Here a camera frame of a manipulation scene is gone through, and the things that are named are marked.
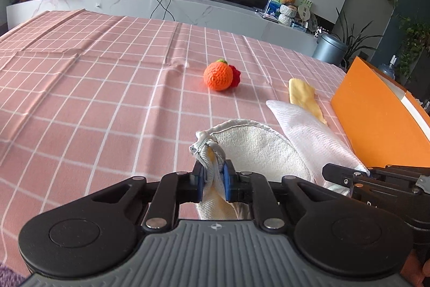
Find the grey metal trash can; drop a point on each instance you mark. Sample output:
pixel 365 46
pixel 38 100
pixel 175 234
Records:
pixel 330 49

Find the white marble TV console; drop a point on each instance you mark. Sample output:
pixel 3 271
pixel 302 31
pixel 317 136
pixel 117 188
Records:
pixel 204 13

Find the white knitted cloth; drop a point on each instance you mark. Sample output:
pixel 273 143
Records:
pixel 250 146

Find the orange crocheted toy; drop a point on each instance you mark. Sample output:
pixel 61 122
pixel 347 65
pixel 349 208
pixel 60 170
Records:
pixel 220 76

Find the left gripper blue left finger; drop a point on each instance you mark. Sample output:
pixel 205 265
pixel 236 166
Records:
pixel 167 195

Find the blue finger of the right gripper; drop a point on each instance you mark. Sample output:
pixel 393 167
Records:
pixel 341 175

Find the yellow cloth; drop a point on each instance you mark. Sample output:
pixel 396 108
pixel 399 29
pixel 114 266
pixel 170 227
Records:
pixel 302 94

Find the orange storage box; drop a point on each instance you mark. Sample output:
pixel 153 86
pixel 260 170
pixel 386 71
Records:
pixel 383 122

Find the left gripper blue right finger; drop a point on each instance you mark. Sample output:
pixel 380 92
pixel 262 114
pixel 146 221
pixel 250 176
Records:
pixel 253 189

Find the potted long-leaf plant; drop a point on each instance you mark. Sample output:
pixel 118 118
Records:
pixel 352 39

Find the pink checkered tablecloth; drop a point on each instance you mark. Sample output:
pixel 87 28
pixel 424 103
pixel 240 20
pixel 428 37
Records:
pixel 88 100

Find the teddy bear on stand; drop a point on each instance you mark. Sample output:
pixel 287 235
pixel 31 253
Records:
pixel 287 12

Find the white towel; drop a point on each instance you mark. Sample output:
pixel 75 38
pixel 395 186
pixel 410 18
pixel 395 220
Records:
pixel 315 143

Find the hanging green vine plant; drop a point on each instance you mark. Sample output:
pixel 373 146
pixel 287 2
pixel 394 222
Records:
pixel 406 37

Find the blue water jug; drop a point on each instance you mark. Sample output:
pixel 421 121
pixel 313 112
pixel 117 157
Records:
pixel 389 69

